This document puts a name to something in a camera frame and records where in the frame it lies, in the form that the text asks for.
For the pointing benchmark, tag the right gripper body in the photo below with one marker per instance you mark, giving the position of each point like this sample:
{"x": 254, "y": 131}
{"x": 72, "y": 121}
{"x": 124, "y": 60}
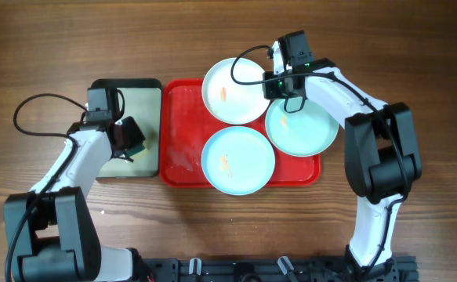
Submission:
{"x": 277, "y": 88}

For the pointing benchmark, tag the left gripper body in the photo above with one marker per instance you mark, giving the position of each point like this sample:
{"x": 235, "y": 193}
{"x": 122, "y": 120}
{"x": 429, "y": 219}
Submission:
{"x": 132, "y": 139}

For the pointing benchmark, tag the white plate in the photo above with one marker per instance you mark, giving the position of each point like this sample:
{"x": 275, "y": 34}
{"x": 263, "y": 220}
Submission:
{"x": 228, "y": 101}

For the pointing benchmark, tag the light blue plate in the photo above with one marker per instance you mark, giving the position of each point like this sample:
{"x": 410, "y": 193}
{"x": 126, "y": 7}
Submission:
{"x": 238, "y": 160}

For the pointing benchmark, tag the green yellow sponge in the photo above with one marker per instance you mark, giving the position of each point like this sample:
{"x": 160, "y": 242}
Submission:
{"x": 134, "y": 152}

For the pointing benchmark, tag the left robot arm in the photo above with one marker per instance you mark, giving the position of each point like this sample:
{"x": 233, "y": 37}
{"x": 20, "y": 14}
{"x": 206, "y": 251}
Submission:
{"x": 50, "y": 232}

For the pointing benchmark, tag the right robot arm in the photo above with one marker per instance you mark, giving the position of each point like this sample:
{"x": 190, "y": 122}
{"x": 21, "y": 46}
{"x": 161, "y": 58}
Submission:
{"x": 382, "y": 158}

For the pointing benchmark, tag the black water tray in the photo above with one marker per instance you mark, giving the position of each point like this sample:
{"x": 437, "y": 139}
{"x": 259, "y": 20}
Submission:
{"x": 142, "y": 99}

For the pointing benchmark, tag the red serving tray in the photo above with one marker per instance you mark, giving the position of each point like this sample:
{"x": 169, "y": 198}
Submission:
{"x": 186, "y": 125}

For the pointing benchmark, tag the pale green plate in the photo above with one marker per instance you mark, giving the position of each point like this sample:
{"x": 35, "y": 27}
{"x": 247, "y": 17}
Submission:
{"x": 305, "y": 133}

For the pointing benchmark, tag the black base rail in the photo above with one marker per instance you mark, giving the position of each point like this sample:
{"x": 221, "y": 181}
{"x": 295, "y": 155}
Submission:
{"x": 283, "y": 269}

